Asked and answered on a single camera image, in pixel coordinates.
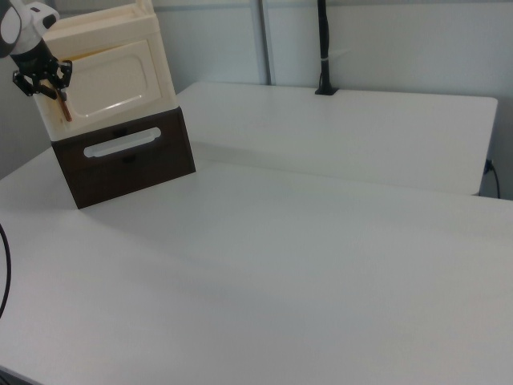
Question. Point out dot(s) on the grey partition post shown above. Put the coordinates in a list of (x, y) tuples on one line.
[(267, 48)]

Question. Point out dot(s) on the cream cabinet door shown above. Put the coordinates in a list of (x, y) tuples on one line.
[(108, 80)]

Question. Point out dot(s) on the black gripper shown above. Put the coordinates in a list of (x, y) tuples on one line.
[(32, 60)]

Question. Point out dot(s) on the cream plastic cabinet body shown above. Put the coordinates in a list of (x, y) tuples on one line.
[(160, 80)]

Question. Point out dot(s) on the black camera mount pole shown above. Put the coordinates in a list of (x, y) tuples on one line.
[(324, 48)]

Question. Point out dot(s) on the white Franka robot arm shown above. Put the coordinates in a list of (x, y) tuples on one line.
[(22, 24)]

